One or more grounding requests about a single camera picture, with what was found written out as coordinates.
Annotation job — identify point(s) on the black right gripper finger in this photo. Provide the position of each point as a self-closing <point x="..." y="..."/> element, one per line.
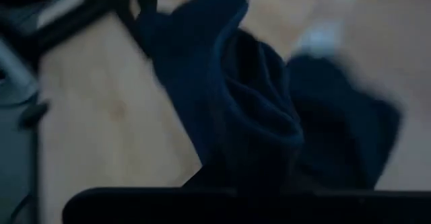
<point x="215" y="180"/>

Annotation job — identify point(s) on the navy blue garment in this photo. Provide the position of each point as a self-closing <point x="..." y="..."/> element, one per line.
<point x="215" y="82"/>

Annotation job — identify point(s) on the black aluminium table frame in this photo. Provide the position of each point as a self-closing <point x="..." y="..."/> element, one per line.
<point x="84" y="19"/>

